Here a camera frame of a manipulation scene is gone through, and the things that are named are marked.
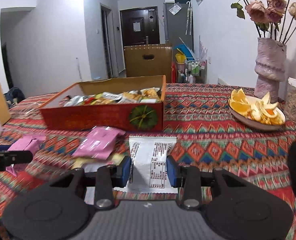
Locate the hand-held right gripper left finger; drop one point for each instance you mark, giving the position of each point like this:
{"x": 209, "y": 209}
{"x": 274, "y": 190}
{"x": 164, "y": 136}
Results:
{"x": 125, "y": 172}

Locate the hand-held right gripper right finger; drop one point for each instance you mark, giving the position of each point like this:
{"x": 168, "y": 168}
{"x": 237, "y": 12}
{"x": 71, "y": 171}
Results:
{"x": 171, "y": 171}

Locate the pink snack packet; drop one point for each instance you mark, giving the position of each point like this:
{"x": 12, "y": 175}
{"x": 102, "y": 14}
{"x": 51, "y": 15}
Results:
{"x": 13, "y": 170}
{"x": 29, "y": 142}
{"x": 98, "y": 142}

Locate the white printed snack packet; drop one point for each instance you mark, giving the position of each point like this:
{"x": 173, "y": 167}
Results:
{"x": 150, "y": 155}

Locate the orange cardboard box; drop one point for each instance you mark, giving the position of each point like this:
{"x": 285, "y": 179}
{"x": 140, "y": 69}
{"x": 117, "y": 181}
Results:
{"x": 88, "y": 117}

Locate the pile of mixed snack packets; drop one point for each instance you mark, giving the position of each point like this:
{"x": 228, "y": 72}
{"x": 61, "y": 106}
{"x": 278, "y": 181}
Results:
{"x": 113, "y": 97}

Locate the patterned red tablecloth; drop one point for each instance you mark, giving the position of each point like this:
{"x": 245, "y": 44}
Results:
{"x": 200, "y": 142}

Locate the pale yellow snack packet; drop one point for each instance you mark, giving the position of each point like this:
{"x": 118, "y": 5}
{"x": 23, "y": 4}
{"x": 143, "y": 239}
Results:
{"x": 80, "y": 164}

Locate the dark bag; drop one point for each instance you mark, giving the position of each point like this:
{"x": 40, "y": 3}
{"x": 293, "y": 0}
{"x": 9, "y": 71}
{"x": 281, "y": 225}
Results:
{"x": 14, "y": 95}

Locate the metal shelf cart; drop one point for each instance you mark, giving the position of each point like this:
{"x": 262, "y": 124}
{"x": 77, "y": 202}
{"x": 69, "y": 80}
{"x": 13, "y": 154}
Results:
{"x": 191, "y": 70}

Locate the plate of orange peels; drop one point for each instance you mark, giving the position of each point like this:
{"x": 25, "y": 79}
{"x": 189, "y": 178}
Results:
{"x": 256, "y": 112}

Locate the wooden chair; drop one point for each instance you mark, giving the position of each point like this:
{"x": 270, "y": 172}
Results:
{"x": 148, "y": 62}

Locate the pink textured vase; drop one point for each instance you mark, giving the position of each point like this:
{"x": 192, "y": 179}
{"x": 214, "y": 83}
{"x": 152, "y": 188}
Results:
{"x": 269, "y": 67}

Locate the grey refrigerator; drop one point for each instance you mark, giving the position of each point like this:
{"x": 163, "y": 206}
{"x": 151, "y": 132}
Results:
{"x": 178, "y": 25}

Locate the dark brown door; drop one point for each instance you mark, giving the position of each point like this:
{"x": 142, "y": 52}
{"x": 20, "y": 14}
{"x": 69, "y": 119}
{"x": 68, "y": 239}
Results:
{"x": 139, "y": 25}

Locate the white folded umbrella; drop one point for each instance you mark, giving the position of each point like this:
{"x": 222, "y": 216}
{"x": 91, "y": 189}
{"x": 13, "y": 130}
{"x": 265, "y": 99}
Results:
{"x": 188, "y": 17}

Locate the dried pink roses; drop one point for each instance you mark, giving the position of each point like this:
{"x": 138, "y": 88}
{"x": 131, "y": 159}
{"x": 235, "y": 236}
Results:
{"x": 265, "y": 7}

